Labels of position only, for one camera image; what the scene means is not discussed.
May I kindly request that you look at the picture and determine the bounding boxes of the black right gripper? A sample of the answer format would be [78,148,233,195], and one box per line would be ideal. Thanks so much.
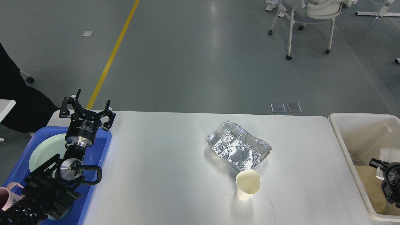
[369,158,400,208]

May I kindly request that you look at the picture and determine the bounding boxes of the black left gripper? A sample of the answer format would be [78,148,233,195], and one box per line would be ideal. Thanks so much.
[59,89,116,147]

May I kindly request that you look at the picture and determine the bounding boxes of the white paper bowl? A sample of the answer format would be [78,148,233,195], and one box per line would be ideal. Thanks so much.
[376,148,400,180]

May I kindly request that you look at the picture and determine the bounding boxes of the mint green round plate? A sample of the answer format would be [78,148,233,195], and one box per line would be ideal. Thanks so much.
[29,133,66,172]

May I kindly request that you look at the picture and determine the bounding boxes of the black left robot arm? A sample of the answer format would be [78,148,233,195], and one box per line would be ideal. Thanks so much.
[1,89,116,225]

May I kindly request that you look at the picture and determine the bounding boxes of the white plastic bin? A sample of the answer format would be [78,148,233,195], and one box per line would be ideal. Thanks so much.
[329,113,400,225]

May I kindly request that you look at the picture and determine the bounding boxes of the blue plastic tray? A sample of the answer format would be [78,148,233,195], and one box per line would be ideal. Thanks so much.
[1,126,112,225]

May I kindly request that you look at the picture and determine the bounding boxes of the person in black trousers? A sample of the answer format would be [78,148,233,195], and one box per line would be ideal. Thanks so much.
[0,45,59,133]

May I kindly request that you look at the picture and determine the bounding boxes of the white side table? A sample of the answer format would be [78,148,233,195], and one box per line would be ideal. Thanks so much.
[0,99,16,121]

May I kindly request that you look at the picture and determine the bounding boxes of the pink HOME mug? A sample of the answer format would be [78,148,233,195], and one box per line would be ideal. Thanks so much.
[0,182,24,211]

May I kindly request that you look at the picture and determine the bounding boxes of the right floor socket plate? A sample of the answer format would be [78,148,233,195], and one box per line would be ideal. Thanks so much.
[286,102,303,113]

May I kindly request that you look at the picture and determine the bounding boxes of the floor socket plate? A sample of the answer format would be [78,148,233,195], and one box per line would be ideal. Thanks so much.
[286,102,303,113]
[270,102,286,113]

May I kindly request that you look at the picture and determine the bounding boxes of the left floor socket plate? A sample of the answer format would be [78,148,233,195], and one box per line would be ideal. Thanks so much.
[270,102,286,113]

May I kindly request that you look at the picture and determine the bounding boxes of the white paper cup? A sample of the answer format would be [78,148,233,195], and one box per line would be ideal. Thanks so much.
[235,169,261,201]

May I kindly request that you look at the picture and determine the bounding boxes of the crumpled aluminium foil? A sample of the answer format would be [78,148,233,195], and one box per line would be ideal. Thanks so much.
[206,121,272,171]

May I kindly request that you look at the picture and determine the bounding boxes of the white office chair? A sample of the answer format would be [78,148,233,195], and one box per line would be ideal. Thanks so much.
[268,0,356,60]

